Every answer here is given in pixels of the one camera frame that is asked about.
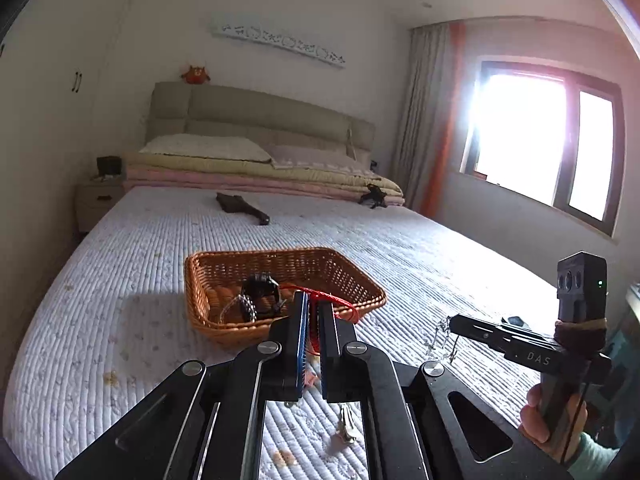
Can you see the beige nightstand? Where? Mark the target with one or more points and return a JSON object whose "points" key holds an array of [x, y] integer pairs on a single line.
{"points": [[97, 205]]}

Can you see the black toy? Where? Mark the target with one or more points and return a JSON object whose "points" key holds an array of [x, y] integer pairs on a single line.
{"points": [[374, 196]]}

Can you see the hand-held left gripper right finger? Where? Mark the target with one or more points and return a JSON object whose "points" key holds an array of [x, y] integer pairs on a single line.
{"points": [[323, 347]]}

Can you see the bed with white quilted cover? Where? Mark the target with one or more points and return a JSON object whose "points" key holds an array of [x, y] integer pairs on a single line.
{"points": [[150, 360]]}

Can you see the white carved wall ornament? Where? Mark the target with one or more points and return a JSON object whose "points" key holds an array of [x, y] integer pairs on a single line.
{"points": [[280, 40]]}

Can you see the white pillow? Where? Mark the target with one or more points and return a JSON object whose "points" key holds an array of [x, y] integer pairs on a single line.
{"points": [[205, 147]]}

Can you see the person's right forearm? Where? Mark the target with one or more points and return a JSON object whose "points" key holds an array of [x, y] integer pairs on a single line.
{"points": [[595, 460]]}

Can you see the red owl plush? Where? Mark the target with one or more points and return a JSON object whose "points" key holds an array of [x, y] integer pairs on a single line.
{"points": [[195, 75]]}

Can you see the dark furniture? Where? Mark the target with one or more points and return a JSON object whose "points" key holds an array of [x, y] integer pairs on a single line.
{"points": [[622, 360]]}

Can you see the person's right hand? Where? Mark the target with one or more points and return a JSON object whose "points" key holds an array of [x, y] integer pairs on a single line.
{"points": [[532, 420]]}

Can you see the brown wooden massage stick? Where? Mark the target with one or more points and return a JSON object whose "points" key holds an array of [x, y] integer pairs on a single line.
{"points": [[242, 207]]}

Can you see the grey curtain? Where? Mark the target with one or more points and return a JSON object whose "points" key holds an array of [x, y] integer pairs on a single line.
{"points": [[417, 120]]}

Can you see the brown framed window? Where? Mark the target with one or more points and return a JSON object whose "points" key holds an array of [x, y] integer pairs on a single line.
{"points": [[570, 160]]}

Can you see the black box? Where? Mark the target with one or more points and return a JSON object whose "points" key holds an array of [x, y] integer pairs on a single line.
{"points": [[109, 166]]}

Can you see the pale hair clip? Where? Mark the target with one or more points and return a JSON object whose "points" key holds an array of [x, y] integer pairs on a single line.
{"points": [[346, 427]]}

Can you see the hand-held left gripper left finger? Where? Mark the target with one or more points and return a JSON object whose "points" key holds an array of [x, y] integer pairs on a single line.
{"points": [[300, 340]]}

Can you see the orange curtain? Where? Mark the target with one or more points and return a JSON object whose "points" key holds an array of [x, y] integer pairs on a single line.
{"points": [[445, 160]]}

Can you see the white wardrobe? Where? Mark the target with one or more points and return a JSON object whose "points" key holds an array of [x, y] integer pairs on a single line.
{"points": [[60, 60]]}

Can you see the pink pillow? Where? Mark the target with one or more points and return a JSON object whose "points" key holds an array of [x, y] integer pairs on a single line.
{"points": [[310, 156]]}

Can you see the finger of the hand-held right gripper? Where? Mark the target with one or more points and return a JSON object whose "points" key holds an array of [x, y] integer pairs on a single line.
{"points": [[487, 331]]}

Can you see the small dark object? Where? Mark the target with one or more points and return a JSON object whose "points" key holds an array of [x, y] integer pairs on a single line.
{"points": [[514, 320]]}

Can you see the beige padded headboard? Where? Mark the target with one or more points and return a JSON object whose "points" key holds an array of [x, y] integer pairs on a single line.
{"points": [[260, 115]]}

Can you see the folded quilts stack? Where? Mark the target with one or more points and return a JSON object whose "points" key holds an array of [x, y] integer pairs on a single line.
{"points": [[250, 170]]}

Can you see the black wristwatch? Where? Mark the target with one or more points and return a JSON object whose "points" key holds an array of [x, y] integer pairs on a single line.
{"points": [[260, 285]]}

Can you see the brown wicker basket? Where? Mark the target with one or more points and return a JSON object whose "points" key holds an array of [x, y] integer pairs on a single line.
{"points": [[225, 272]]}

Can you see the folded pink blanket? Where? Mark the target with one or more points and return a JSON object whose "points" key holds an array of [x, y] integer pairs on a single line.
{"points": [[225, 182]]}

